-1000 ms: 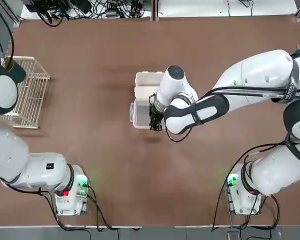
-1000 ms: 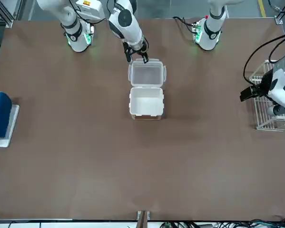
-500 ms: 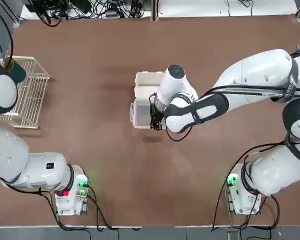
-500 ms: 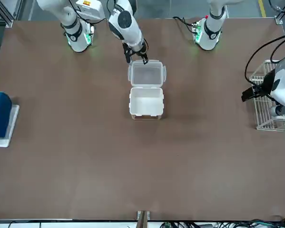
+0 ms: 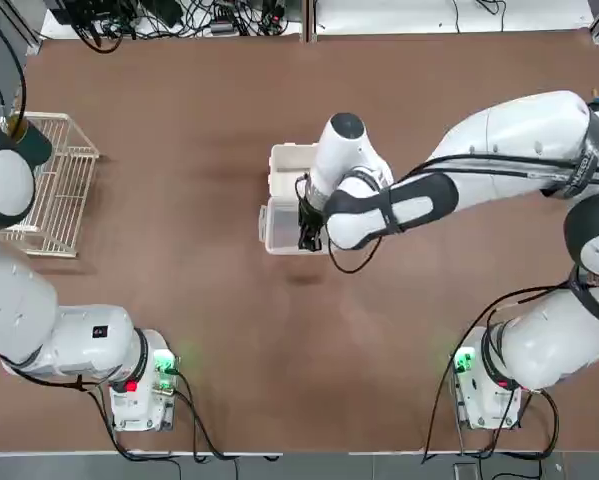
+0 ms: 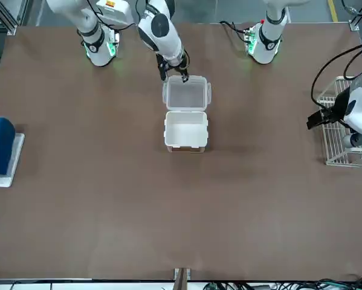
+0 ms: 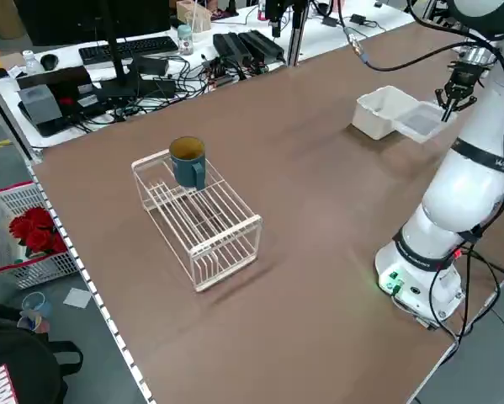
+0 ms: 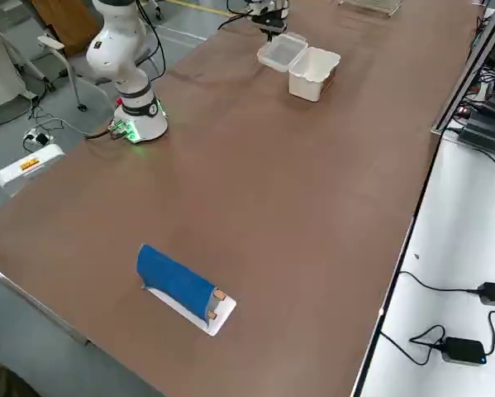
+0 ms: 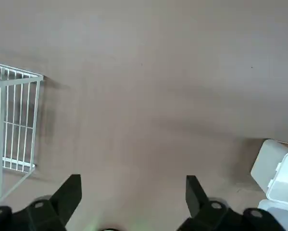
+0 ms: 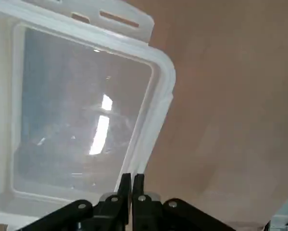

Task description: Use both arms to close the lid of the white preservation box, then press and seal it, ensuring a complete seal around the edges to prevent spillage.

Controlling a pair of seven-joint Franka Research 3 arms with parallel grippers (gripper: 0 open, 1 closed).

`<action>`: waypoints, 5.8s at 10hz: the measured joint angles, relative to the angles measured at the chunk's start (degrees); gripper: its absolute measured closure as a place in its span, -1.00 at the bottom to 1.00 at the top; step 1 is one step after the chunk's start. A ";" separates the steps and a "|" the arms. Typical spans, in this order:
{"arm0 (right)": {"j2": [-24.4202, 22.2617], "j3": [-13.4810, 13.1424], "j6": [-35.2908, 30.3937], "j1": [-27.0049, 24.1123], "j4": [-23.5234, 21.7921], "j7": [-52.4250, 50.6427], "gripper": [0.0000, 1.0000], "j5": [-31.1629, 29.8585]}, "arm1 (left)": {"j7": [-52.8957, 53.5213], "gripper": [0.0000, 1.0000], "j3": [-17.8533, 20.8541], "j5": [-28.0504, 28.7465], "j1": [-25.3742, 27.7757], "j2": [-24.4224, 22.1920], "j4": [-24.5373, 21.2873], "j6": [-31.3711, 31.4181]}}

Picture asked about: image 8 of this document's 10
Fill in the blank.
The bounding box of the black power adapter blue light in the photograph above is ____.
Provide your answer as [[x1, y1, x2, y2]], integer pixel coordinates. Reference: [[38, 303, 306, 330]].
[[440, 336, 488, 366]]

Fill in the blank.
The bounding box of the aluminium frame post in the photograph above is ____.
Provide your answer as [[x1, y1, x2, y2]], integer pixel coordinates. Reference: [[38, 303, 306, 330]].
[[431, 0, 495, 136]]

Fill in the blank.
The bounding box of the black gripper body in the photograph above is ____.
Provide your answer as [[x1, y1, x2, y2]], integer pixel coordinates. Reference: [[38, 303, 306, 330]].
[[251, 0, 290, 33]]

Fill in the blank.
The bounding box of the white desk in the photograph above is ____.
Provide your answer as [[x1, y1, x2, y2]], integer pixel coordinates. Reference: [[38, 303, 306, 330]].
[[352, 0, 495, 397]]

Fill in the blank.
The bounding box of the white power strip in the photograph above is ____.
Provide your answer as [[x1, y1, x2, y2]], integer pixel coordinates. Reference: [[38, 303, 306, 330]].
[[22, 128, 55, 146]]

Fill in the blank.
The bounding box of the brown wooden cabinet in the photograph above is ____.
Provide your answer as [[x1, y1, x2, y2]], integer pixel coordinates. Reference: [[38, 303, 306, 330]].
[[31, 0, 102, 46]]

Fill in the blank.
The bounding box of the black cable tangle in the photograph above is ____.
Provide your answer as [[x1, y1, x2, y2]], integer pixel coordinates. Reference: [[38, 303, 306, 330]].
[[474, 61, 495, 104]]

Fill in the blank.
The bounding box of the translucent white box lid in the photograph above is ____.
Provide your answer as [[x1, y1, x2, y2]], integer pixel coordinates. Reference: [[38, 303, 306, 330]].
[[256, 32, 309, 74]]

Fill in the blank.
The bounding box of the white plastic preservation box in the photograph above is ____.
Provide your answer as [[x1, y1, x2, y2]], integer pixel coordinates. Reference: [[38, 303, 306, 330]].
[[287, 47, 341, 103]]

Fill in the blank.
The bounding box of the grey office chair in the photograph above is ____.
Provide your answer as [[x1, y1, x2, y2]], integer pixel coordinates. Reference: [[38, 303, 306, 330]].
[[37, 35, 120, 113]]

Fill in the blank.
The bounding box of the black base cable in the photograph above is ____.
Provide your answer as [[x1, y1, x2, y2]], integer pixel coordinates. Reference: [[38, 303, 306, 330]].
[[83, 126, 118, 141], [217, 10, 259, 31]]

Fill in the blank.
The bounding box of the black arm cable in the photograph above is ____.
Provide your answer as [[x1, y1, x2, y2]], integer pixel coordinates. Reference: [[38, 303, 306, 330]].
[[137, 0, 165, 79]]

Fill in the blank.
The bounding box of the white box orange label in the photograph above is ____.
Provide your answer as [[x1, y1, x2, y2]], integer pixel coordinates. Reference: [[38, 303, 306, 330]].
[[0, 142, 66, 198]]

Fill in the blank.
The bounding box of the white rectangular tray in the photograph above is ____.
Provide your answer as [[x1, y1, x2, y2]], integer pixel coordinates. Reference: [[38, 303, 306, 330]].
[[147, 287, 237, 337]]

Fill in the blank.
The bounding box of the blue cloth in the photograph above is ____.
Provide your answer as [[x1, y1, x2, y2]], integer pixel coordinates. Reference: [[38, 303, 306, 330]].
[[136, 243, 219, 322]]

